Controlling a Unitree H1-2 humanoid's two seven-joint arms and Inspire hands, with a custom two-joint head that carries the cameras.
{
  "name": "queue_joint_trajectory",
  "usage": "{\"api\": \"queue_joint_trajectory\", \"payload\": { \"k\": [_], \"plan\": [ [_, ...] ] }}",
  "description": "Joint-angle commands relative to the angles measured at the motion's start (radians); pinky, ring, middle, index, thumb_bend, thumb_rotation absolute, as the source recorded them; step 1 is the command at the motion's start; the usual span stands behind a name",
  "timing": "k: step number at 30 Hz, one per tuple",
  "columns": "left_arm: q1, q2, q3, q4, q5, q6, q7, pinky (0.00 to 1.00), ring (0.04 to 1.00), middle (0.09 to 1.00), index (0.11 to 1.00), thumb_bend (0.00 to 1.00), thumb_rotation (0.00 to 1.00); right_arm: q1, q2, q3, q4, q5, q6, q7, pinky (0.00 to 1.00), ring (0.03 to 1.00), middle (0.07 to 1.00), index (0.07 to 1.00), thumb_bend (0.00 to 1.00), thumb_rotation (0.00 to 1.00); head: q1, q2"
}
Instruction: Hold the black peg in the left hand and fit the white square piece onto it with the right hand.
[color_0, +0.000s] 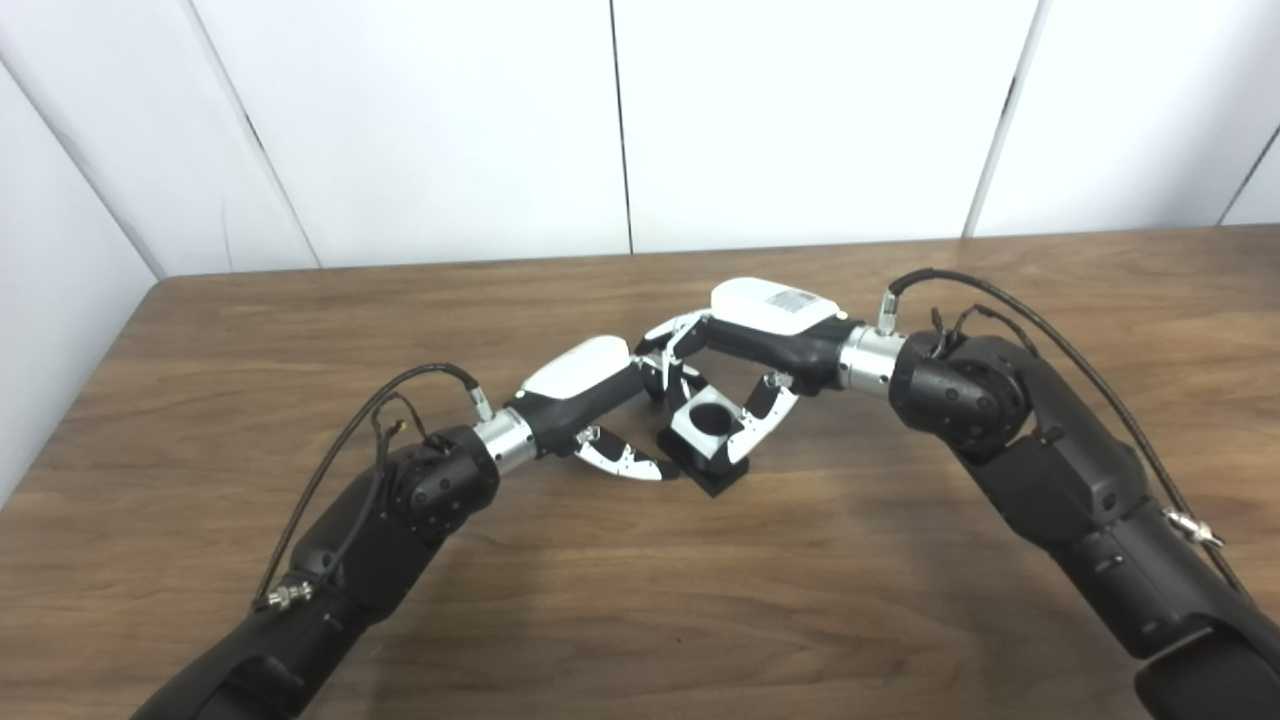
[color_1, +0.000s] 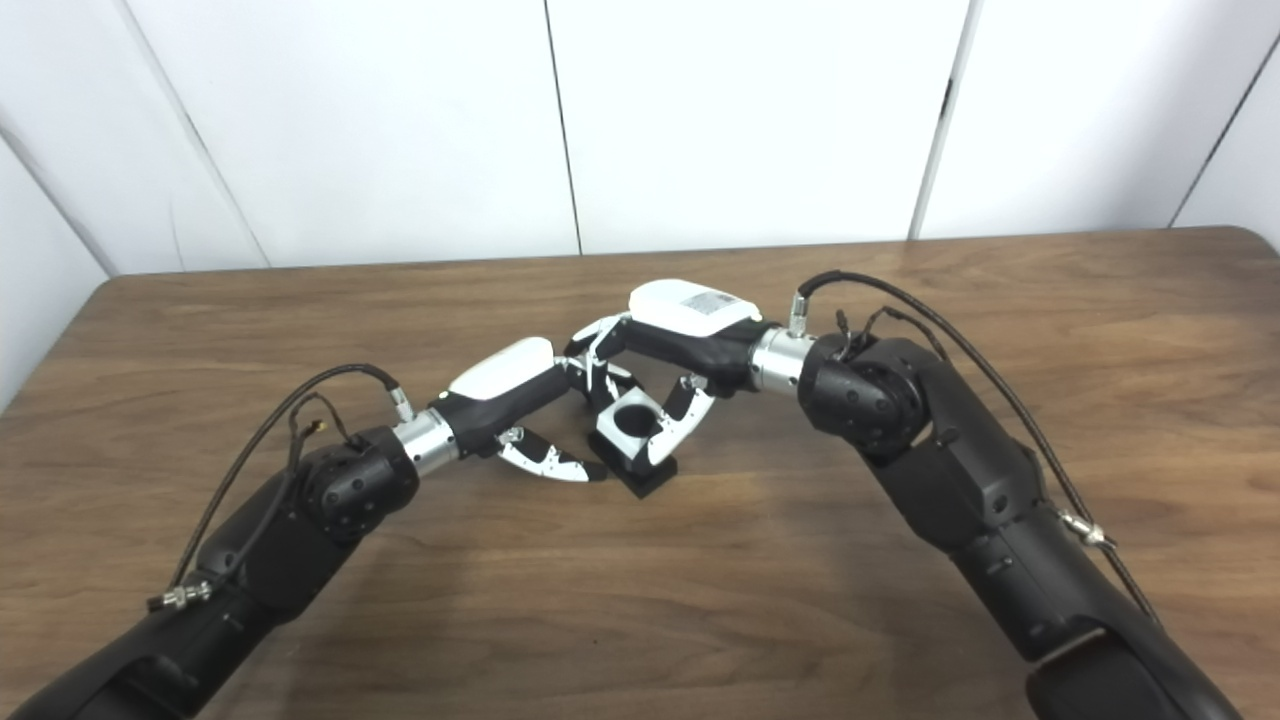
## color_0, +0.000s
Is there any right thin black wire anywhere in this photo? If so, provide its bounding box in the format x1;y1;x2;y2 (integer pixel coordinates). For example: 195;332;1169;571
930;303;1041;361

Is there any thin black wire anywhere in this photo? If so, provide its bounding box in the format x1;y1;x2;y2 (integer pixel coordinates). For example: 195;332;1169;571
372;393;451;451
930;303;1041;361

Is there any white square piece with hole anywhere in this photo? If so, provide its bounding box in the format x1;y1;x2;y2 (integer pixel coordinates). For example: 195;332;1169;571
670;390;751;463

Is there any left thin black wire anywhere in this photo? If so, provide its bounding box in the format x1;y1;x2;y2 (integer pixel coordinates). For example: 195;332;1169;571
372;393;451;451

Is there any black peg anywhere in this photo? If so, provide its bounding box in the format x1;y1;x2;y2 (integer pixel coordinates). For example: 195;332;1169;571
657;400;751;498

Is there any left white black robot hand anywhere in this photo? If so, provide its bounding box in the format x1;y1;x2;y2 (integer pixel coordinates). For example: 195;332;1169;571
505;335;701;483

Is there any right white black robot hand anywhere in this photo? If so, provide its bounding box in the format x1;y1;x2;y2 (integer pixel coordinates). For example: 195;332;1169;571
640;277;863;466

